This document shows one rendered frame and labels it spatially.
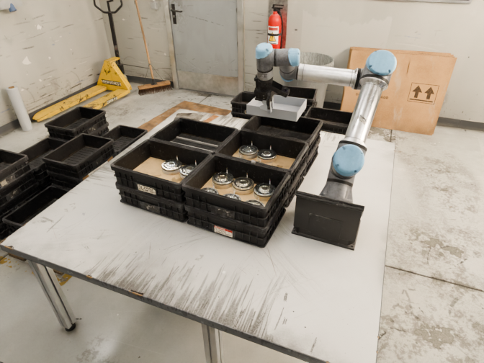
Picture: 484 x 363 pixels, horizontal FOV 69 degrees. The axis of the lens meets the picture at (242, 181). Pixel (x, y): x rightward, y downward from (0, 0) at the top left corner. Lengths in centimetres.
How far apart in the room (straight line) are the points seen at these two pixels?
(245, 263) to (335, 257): 38
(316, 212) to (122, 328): 131
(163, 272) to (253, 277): 36
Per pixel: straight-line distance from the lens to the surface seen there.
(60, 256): 172
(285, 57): 163
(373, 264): 158
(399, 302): 243
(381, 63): 160
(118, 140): 323
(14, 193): 283
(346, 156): 145
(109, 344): 223
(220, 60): 490
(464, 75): 454
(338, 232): 157
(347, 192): 159
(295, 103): 200
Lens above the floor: 181
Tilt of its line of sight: 35 degrees down
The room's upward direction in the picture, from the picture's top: 1 degrees counter-clockwise
